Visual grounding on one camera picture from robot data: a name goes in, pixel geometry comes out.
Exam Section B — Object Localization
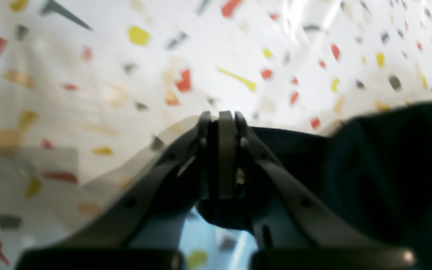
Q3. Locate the black t-shirt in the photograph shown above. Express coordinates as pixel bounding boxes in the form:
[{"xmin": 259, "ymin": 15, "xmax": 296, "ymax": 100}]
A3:
[{"xmin": 198, "ymin": 102, "xmax": 432, "ymax": 270}]

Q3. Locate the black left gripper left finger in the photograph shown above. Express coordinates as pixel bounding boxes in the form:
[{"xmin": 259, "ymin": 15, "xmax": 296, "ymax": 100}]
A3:
[{"xmin": 16, "ymin": 111, "xmax": 212, "ymax": 270}]

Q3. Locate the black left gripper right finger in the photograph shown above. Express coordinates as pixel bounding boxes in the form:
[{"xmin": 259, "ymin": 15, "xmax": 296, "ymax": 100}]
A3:
[{"xmin": 219, "ymin": 111, "xmax": 417, "ymax": 270}]

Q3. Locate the terrazzo patterned tablecloth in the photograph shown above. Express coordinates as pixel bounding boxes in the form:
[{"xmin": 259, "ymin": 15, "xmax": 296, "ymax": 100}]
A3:
[{"xmin": 0, "ymin": 0, "xmax": 432, "ymax": 270}]

